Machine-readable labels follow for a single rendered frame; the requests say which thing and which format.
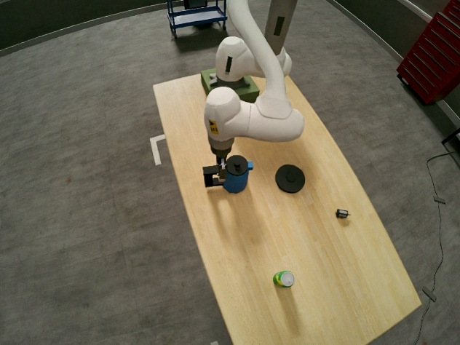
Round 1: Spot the black round disc with center stud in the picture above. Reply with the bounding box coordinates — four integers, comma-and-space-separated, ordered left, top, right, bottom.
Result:
275, 164, 305, 194

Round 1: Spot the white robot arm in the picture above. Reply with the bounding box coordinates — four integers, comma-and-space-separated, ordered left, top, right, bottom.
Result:
204, 0, 305, 150

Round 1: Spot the green and yellow drink can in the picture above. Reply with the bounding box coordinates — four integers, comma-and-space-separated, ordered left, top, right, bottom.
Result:
273, 271, 295, 288

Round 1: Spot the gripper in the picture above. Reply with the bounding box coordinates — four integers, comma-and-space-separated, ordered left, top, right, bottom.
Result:
210, 146, 232, 182

